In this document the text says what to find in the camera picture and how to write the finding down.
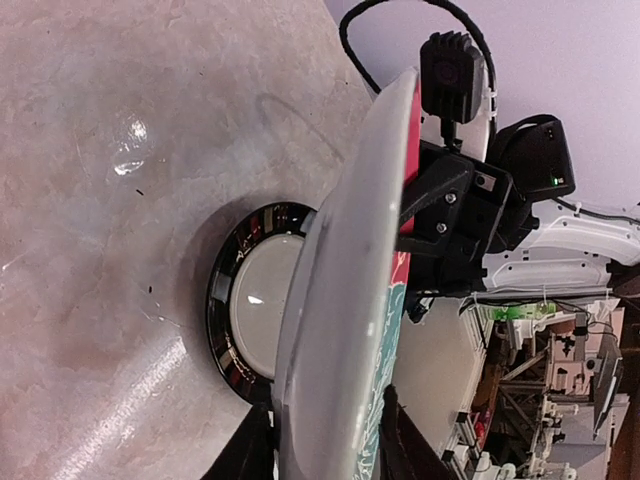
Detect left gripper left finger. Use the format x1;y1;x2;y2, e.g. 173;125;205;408
202;404;275;480

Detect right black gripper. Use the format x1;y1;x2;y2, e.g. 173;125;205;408
397;140;515;293

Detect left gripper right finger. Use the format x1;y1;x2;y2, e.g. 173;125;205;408
382;385;452;480

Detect red teal patterned plate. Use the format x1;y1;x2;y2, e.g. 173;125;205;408
272;69;421;479

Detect black rimmed plate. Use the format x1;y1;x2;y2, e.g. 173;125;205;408
205;202;316;405

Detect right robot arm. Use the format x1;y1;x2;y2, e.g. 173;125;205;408
397;114;639;301

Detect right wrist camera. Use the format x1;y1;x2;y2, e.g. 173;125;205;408
420;31;484;124

